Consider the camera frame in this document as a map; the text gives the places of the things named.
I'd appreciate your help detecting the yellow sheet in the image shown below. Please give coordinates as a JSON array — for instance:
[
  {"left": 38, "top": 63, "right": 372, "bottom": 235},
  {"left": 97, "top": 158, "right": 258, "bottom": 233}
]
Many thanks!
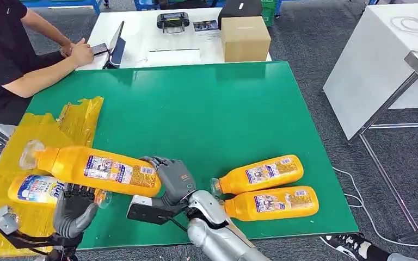
[{"left": 0, "top": 96, "right": 105, "bottom": 258}]

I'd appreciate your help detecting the person's left hand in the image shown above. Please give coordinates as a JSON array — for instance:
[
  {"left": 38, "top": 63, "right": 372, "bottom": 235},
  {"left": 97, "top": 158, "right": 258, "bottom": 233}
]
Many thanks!
[{"left": 60, "top": 38, "right": 85, "bottom": 58}]

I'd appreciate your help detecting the black bag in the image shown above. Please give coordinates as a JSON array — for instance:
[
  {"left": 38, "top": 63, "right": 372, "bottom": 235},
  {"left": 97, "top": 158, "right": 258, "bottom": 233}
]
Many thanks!
[{"left": 217, "top": 0, "right": 263, "bottom": 30}]

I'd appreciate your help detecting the green crate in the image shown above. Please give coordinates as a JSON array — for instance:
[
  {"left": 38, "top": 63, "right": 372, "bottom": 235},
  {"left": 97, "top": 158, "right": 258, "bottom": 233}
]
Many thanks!
[{"left": 260, "top": 0, "right": 278, "bottom": 27}]

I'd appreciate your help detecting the dark phone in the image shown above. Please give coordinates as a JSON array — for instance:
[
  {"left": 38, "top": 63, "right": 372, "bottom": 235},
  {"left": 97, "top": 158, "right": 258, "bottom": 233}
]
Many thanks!
[{"left": 91, "top": 43, "right": 109, "bottom": 56}]

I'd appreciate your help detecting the coiled white cable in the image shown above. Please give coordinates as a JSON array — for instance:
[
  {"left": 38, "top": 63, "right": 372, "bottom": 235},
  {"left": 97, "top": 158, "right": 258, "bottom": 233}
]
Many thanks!
[{"left": 389, "top": 16, "right": 418, "bottom": 42}]

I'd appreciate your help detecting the green mat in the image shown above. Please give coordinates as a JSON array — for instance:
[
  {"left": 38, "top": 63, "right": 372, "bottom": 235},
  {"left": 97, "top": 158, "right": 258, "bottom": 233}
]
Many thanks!
[{"left": 25, "top": 61, "right": 359, "bottom": 250}]

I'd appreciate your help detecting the person's right hand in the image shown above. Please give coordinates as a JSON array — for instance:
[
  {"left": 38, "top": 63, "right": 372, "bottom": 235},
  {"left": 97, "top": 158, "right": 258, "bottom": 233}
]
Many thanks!
[{"left": 68, "top": 42, "right": 95, "bottom": 69}]

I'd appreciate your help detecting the black and white sneaker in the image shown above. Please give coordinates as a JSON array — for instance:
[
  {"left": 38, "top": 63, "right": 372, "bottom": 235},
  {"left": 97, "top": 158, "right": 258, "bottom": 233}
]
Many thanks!
[{"left": 319, "top": 233, "right": 372, "bottom": 261}]

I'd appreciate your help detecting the black handheld controller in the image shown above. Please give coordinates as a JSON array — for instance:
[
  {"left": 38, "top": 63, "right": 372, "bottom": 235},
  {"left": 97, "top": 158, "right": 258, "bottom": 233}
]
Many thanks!
[{"left": 156, "top": 11, "right": 190, "bottom": 34}]

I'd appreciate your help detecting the orange drink bottle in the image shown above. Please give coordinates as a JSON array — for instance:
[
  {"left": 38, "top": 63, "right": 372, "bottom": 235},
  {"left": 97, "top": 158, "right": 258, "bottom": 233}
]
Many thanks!
[
  {"left": 8, "top": 175, "right": 112, "bottom": 210},
  {"left": 224, "top": 185, "right": 319, "bottom": 222},
  {"left": 210, "top": 154, "right": 305, "bottom": 196},
  {"left": 19, "top": 139, "right": 163, "bottom": 198}
]

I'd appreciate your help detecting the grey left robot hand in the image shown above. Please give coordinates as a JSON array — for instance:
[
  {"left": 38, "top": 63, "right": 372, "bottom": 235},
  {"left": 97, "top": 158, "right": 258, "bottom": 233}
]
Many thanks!
[{"left": 53, "top": 183, "right": 100, "bottom": 239}]

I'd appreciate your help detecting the white floor cable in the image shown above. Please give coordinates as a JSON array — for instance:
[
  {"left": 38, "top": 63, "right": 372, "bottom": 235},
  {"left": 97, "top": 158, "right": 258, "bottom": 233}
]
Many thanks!
[{"left": 333, "top": 166, "right": 418, "bottom": 247}]

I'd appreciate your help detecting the person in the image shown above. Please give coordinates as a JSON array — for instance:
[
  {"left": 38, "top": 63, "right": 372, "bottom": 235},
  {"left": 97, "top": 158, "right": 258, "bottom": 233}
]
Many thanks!
[{"left": 0, "top": 0, "right": 95, "bottom": 138}]

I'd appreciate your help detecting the person's hand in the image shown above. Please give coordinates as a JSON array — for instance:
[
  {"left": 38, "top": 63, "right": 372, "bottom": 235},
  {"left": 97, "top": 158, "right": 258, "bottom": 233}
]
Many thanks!
[
  {"left": 60, "top": 38, "right": 85, "bottom": 58},
  {"left": 68, "top": 42, "right": 95, "bottom": 69}
]

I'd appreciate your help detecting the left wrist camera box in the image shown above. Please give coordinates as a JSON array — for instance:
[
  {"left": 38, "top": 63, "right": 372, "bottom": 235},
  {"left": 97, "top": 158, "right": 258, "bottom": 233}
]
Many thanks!
[{"left": 0, "top": 205, "right": 83, "bottom": 251}]

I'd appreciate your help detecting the cardboard box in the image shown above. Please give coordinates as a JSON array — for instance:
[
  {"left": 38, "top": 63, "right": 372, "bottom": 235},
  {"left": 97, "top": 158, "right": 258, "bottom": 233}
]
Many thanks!
[{"left": 220, "top": 16, "right": 272, "bottom": 63}]

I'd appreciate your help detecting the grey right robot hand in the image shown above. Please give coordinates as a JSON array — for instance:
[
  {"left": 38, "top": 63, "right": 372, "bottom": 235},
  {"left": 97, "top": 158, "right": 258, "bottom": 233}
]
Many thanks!
[{"left": 139, "top": 156, "right": 197, "bottom": 207}]

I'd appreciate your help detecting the printed leaflet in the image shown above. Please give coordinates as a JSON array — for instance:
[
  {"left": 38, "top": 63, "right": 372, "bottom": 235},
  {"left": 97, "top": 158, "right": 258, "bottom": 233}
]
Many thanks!
[{"left": 193, "top": 20, "right": 220, "bottom": 33}]

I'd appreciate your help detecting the white table with metal legs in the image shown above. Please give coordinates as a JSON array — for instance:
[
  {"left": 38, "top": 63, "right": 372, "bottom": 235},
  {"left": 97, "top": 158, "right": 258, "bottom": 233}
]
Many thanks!
[{"left": 322, "top": 3, "right": 418, "bottom": 231}]

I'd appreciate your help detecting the blue metal rack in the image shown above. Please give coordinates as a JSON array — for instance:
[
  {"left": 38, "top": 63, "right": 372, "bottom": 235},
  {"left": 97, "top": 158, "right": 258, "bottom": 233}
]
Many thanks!
[
  {"left": 274, "top": 0, "right": 379, "bottom": 18},
  {"left": 20, "top": 0, "right": 103, "bottom": 15},
  {"left": 133, "top": 0, "right": 228, "bottom": 11}
]

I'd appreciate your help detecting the tablet in blue case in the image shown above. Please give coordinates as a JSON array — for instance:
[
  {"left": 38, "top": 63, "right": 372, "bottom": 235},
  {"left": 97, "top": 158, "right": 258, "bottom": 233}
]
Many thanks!
[{"left": 102, "top": 21, "right": 127, "bottom": 69}]

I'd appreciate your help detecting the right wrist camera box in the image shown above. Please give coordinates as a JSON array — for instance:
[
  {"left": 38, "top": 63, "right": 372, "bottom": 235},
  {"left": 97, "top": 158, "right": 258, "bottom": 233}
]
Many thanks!
[{"left": 126, "top": 194, "right": 190, "bottom": 226}]

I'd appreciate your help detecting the person's leg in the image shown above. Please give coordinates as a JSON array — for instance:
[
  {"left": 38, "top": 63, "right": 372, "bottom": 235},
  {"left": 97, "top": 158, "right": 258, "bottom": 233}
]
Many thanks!
[{"left": 366, "top": 245, "right": 418, "bottom": 261}]

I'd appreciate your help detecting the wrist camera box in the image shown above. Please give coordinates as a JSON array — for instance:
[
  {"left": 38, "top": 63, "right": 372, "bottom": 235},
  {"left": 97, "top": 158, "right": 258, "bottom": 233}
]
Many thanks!
[
  {"left": 0, "top": 205, "right": 83, "bottom": 251},
  {"left": 126, "top": 194, "right": 190, "bottom": 226}
]

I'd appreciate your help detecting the flat white box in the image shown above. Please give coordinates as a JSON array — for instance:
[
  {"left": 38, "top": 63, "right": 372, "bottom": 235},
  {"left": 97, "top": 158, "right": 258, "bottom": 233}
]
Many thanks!
[{"left": 147, "top": 48, "right": 201, "bottom": 67}]

